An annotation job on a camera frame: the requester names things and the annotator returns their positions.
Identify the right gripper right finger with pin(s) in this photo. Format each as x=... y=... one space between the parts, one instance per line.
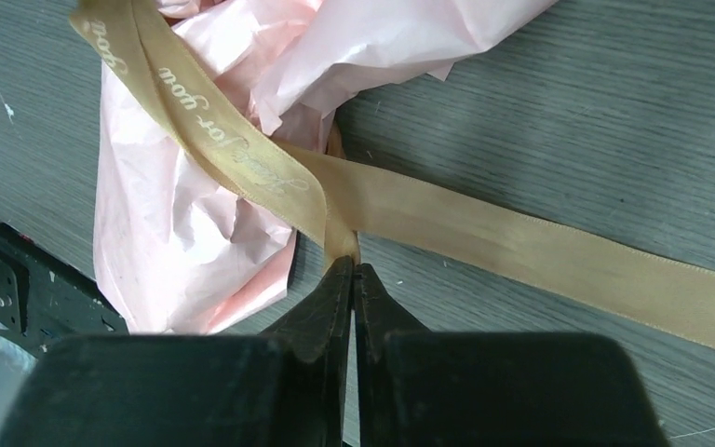
x=418 y=387

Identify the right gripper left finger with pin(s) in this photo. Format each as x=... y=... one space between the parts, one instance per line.
x=281 y=387

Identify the pink flower bouquet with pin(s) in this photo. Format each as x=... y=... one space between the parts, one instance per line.
x=199 y=190

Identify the tan ribbon bow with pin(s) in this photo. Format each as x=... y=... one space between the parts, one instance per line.
x=333 y=200

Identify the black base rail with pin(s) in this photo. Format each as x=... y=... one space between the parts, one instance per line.
x=43 y=299

